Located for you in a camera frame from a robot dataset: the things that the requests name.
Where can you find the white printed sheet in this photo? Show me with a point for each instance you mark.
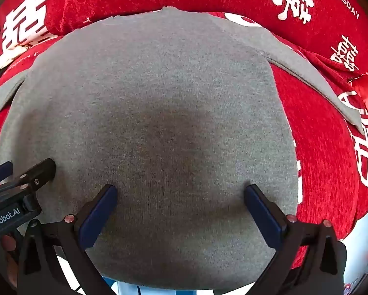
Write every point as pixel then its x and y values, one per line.
pixel 364 245

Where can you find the person's left hand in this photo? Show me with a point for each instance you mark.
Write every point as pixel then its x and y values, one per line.
pixel 10 252

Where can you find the white cloth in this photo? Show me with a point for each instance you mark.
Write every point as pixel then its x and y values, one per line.
pixel 5 58

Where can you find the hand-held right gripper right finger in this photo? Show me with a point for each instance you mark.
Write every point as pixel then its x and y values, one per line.
pixel 264 218

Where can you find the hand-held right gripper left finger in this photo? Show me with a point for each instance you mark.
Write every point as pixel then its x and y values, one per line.
pixel 98 218

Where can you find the small grey shirt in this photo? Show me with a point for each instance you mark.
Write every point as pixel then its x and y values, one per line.
pixel 156 98

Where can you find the red printed blanket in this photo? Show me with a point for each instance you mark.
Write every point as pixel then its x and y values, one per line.
pixel 322 166

